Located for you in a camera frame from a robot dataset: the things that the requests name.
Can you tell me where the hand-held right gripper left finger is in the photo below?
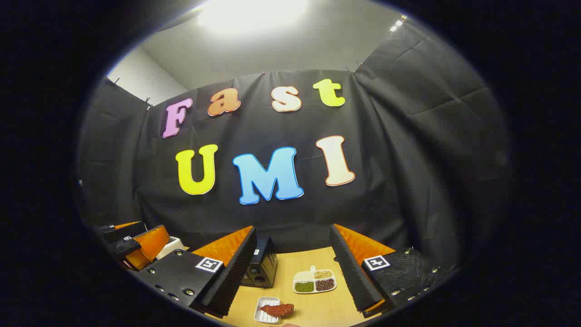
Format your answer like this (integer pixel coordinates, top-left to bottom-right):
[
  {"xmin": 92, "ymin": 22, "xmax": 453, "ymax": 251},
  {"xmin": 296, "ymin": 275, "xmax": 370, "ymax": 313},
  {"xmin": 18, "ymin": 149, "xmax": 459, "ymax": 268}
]
[{"xmin": 136, "ymin": 226, "xmax": 258, "ymax": 317}]

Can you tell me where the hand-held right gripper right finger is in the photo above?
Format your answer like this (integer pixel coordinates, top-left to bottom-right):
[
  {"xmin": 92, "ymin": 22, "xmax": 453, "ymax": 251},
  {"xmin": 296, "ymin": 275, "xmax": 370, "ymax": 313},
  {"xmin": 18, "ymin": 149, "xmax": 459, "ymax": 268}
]
[{"xmin": 329, "ymin": 223, "xmax": 459, "ymax": 318}]

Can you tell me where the black electric oven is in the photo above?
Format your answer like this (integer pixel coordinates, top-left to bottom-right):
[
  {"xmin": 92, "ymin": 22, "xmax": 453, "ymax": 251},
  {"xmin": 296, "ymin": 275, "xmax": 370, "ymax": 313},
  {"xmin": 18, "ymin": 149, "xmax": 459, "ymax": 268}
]
[{"xmin": 241, "ymin": 235, "xmax": 278, "ymax": 288}]

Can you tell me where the red meat patty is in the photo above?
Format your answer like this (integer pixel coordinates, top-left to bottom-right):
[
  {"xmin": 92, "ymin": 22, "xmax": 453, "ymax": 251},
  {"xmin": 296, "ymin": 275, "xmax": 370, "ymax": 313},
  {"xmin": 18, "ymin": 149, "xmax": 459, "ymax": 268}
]
[{"xmin": 260, "ymin": 303, "xmax": 295, "ymax": 317}]

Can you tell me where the white toaster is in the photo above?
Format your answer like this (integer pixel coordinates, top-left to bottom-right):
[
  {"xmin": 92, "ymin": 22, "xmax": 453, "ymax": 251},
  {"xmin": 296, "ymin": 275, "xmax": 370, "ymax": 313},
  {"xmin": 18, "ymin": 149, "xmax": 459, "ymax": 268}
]
[{"xmin": 157, "ymin": 237, "xmax": 186, "ymax": 260}]

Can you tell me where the white divided plate of beans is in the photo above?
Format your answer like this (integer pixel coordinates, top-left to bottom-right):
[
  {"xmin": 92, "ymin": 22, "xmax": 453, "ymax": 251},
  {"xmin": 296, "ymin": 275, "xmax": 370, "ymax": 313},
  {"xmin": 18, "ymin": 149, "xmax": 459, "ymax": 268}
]
[{"xmin": 293, "ymin": 266, "xmax": 337, "ymax": 294}]

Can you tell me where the small white ribbed tray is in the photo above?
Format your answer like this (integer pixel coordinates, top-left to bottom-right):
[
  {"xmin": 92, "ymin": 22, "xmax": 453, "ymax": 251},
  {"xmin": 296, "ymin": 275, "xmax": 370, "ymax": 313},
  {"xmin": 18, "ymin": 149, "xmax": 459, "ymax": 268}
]
[{"xmin": 253, "ymin": 297, "xmax": 281, "ymax": 324}]

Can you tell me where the black backdrop cloth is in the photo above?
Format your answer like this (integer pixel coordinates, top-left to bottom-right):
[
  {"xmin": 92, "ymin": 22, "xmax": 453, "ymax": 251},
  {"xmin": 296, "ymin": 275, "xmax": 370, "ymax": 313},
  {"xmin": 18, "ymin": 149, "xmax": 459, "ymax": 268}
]
[{"xmin": 77, "ymin": 20, "xmax": 513, "ymax": 273}]

